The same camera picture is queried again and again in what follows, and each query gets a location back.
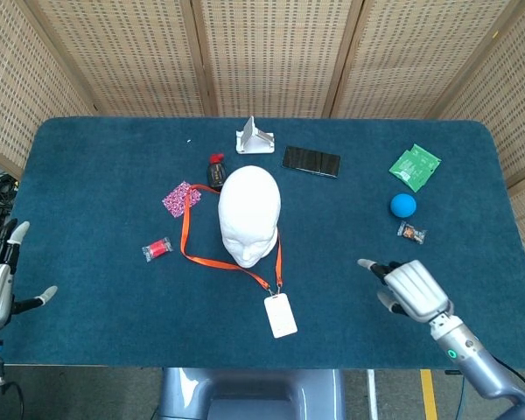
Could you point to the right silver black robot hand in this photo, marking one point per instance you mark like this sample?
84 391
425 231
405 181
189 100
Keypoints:
415 291

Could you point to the white badge card holder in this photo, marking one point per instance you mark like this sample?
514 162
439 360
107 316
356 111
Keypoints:
281 317

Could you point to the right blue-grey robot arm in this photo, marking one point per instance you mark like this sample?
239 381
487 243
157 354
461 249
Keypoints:
477 363

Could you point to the white mannequin head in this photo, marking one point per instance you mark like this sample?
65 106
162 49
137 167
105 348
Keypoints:
249 205

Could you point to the orange snack in clear wrapper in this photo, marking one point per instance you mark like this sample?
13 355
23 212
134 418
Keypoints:
411 233

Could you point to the blue foam ball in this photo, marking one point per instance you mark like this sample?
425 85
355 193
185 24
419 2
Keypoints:
403 205

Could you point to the white table leg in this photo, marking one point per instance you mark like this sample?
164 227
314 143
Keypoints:
373 394

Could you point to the green foil packet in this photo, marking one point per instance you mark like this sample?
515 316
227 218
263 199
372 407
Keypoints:
413 168

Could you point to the blue felt table cover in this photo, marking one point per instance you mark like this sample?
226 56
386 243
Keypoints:
92 175

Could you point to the red candy in clear wrapper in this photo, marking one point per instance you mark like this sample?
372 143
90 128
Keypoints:
157 249

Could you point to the black smartphone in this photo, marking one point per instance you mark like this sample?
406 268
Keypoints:
310 161

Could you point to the blue-grey robot torso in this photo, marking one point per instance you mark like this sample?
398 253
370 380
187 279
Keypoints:
254 394

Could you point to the pink patterned packet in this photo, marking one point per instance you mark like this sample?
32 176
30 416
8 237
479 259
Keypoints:
175 201

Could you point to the woven bamboo screen panel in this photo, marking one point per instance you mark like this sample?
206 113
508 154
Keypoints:
420 57
275 57
127 57
17 87

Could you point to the white phone stand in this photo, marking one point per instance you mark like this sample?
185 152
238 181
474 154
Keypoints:
254 146

